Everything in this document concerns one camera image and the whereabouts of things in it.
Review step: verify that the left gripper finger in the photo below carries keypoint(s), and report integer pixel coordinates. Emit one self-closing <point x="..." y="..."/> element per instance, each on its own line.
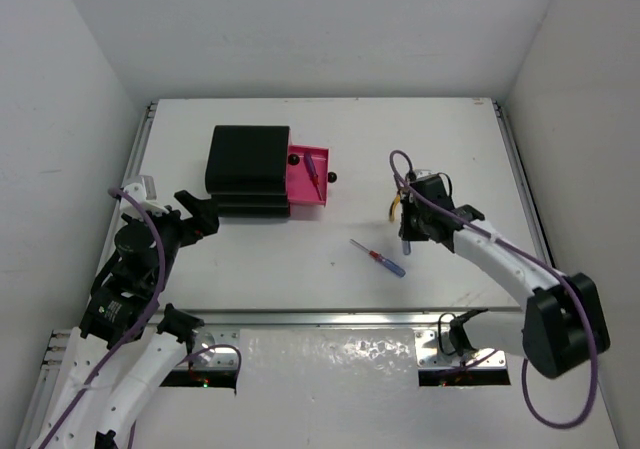
<point x="205" y="222"/>
<point x="194" y="205"/>

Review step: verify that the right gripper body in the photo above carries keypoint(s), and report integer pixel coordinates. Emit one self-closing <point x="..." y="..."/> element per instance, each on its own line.
<point x="413" y="219"/>

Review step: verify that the pink drawer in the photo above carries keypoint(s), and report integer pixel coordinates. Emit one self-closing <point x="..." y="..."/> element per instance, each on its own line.
<point x="308" y="175"/>
<point x="293" y="159"/>

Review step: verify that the pink top drawer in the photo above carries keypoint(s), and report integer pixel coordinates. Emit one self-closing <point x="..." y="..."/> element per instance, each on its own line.
<point x="293" y="159"/>

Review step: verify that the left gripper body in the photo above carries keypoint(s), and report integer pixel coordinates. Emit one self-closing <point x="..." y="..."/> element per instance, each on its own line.
<point x="187" y="224"/>

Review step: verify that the yellow long-nose pliers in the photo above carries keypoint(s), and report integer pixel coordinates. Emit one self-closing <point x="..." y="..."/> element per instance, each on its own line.
<point x="394" y="204"/>

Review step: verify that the white front cover panel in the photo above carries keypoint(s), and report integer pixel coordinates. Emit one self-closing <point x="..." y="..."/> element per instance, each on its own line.
<point x="313" y="361"/>

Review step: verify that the aluminium frame rail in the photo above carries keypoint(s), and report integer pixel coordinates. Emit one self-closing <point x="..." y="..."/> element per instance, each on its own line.
<point x="320" y="319"/>

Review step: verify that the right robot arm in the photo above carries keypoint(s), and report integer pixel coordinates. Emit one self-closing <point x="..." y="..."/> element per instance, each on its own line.
<point x="561" y="318"/>

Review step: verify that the blue screwdriver red collar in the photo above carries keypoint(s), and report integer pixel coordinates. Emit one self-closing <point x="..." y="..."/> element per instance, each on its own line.
<point x="380" y="259"/>

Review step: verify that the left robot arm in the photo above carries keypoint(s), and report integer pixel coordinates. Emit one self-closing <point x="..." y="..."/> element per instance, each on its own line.
<point x="128" y="342"/>

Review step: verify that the black drawer cabinet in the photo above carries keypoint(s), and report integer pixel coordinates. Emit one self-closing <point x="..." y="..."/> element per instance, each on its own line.
<point x="246" y="171"/>

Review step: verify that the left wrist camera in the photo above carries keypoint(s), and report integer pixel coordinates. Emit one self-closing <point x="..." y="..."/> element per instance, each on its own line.
<point x="141" y="189"/>

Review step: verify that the purple screwdriver thin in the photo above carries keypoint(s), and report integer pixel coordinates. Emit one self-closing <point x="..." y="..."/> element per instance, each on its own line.
<point x="313" y="174"/>

